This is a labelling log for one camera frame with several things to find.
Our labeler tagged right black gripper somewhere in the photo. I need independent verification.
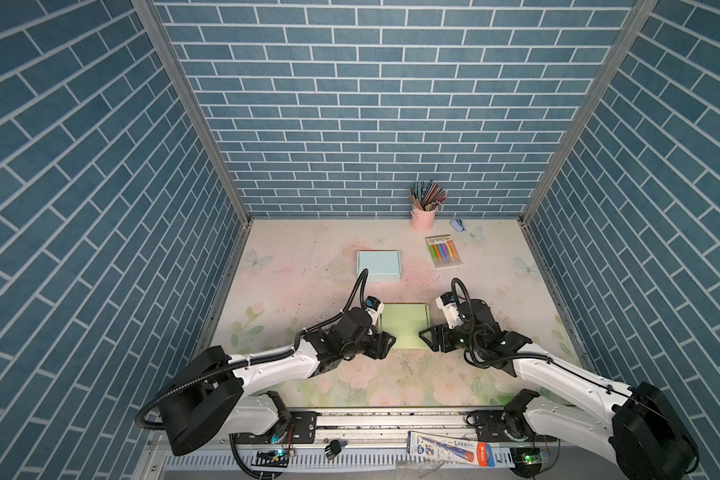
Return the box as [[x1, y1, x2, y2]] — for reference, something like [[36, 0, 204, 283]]
[[417, 321, 484, 354]]

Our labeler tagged light green paper box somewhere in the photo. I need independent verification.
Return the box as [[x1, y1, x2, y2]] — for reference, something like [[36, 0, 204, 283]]
[[378, 303, 430, 350]]

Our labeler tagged light blue paper box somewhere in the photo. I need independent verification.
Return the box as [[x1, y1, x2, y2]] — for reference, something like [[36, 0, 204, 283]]
[[356, 250, 402, 282]]

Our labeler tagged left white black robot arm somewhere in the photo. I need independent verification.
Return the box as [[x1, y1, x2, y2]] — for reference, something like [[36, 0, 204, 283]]
[[134, 297, 396, 456]]

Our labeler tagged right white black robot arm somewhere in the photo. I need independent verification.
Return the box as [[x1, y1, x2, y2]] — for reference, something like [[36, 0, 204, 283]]
[[419, 293, 700, 479]]

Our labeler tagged pack of coloured markers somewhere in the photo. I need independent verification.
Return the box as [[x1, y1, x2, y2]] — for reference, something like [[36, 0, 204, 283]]
[[425, 235, 462, 269]]

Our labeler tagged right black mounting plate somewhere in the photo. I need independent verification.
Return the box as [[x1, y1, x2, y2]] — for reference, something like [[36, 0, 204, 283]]
[[465, 408, 556, 443]]

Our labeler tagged black mounting plate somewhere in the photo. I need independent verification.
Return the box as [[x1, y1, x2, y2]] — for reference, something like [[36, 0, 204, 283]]
[[465, 408, 556, 443], [264, 411, 318, 445]]

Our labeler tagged white red blue package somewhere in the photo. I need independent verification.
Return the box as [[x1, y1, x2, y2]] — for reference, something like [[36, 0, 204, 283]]
[[407, 431, 495, 467]]

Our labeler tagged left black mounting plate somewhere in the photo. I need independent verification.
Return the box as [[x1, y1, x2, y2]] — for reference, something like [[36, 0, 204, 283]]
[[264, 411, 318, 445]]

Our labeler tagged small black knob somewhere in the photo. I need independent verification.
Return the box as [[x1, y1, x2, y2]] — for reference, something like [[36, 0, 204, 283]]
[[325, 439, 344, 461]]

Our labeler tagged pink pencil cup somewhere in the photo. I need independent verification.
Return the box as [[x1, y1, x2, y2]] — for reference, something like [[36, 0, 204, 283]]
[[410, 207, 437, 232]]

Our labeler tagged coloured pencils bundle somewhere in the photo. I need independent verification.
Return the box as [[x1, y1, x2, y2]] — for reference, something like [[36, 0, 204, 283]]
[[409, 181, 448, 212]]

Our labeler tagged left green circuit board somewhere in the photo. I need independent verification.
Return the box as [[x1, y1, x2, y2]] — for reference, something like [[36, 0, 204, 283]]
[[251, 448, 291, 470]]

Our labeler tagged right green lit device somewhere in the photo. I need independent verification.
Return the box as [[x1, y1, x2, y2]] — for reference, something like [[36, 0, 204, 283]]
[[510, 447, 544, 479]]

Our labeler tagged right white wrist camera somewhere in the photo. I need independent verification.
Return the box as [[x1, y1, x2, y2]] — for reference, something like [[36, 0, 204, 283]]
[[435, 292, 463, 329]]

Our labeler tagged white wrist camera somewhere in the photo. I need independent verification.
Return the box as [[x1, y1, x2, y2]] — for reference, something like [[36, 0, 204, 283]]
[[435, 292, 463, 329], [363, 296, 385, 330]]

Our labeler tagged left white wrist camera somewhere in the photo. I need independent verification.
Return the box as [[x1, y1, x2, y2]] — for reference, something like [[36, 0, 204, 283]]
[[363, 296, 385, 330]]

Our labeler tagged right black cable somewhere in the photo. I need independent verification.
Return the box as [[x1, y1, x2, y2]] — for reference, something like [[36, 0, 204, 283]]
[[449, 277, 697, 457]]

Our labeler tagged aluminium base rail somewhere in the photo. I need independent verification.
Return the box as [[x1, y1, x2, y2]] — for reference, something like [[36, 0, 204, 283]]
[[130, 405, 661, 480]]

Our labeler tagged left black corrugated cable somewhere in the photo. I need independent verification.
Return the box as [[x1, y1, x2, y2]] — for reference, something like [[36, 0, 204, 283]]
[[134, 268, 370, 480]]

